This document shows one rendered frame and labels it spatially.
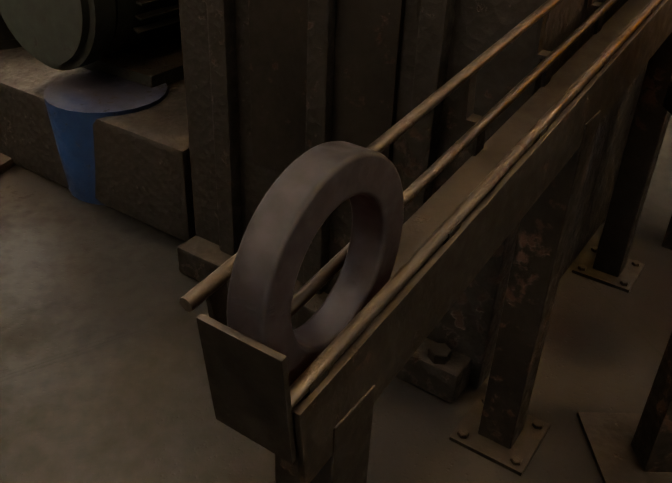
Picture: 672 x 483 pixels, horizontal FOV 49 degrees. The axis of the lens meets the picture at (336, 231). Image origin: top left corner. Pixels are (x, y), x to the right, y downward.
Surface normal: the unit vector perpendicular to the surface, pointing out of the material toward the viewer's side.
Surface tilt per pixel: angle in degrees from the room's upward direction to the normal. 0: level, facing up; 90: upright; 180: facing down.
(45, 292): 0
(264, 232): 47
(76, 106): 0
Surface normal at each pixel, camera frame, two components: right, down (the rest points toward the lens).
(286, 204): -0.28, -0.48
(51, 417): 0.04, -0.85
